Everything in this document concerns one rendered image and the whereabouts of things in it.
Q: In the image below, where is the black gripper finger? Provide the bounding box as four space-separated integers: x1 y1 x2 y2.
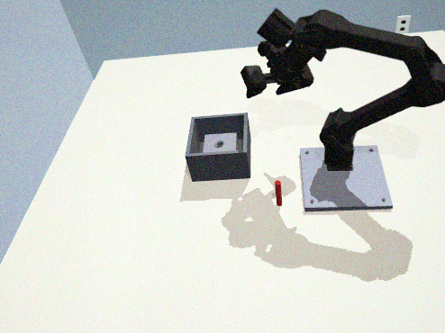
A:
276 82 304 95
246 90 263 99

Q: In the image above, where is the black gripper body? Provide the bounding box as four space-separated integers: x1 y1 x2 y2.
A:
241 50 314 93

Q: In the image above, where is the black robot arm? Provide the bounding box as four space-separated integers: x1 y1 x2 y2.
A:
257 8 445 171

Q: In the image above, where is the red peg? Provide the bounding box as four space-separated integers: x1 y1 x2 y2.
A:
275 181 282 206

